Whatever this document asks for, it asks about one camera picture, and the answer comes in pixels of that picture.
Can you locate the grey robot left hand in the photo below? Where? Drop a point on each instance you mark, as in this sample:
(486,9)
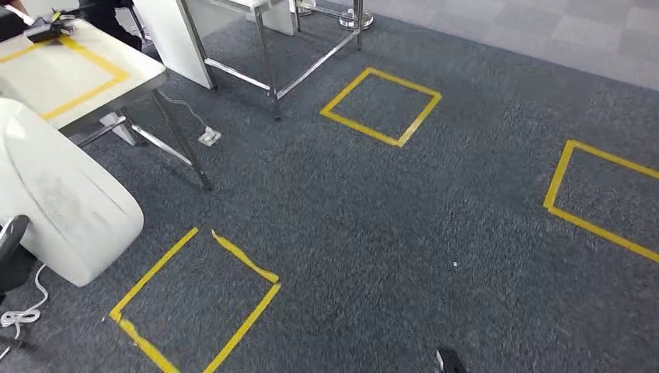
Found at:
(13,267)

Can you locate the white plastic shell part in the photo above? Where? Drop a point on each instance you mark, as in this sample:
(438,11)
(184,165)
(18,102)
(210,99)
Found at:
(62,206)

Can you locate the stainless steel workbench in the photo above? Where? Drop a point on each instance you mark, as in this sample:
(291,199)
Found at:
(77,67)

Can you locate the steel floor socket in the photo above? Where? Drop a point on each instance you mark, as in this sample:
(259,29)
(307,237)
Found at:
(210,137)

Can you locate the black remote controller with antennas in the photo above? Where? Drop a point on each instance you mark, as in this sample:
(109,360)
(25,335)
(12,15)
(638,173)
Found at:
(43,31)

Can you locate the person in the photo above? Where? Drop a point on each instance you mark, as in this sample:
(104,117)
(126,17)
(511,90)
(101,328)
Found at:
(105,20)

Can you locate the white desk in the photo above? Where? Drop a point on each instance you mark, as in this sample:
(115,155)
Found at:
(170,41)

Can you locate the chrome stanchion base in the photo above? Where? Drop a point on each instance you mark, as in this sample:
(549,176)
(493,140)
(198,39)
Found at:
(306,8)
(355,20)

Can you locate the black right wrist bracket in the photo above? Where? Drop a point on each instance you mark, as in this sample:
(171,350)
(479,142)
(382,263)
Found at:
(452,363)

